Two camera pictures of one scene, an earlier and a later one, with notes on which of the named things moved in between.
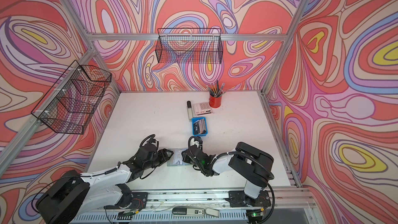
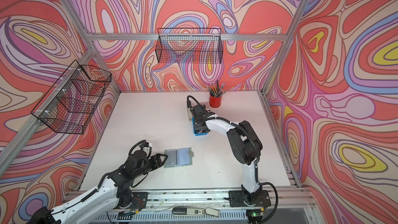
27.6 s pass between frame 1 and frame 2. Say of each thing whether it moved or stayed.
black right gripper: moved
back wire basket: stayed
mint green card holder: stayed
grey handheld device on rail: stayed
